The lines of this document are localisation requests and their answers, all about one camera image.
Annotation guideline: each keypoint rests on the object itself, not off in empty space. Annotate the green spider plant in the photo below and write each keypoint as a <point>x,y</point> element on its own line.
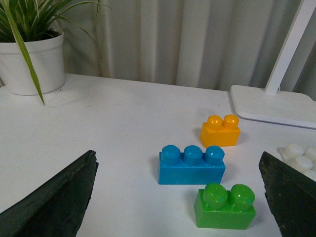
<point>22,21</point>

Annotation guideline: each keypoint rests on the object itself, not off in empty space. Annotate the white studded base plate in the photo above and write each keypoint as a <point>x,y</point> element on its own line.
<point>302,159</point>

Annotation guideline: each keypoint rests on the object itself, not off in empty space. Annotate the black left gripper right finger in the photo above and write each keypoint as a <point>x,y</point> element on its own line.
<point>291,197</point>

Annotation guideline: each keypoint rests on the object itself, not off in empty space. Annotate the blue three-stud block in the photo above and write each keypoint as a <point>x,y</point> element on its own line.
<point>190,167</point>

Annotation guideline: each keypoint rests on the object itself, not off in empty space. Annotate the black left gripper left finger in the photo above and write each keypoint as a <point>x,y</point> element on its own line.
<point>56,208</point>

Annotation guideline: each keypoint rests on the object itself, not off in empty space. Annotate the green two-stud block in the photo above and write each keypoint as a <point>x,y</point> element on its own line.
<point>218,208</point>

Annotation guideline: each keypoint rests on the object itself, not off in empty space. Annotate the white plant pot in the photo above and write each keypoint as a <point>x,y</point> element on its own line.
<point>47,59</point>

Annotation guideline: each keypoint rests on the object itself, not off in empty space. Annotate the grey pleated curtain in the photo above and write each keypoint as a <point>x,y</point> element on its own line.
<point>210,44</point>

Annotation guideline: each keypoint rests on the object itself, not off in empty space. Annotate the white desk lamp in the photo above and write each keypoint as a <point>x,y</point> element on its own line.
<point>270,104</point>

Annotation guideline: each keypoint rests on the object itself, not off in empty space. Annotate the yellow two-stud block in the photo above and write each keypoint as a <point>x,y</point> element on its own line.
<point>220,132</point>

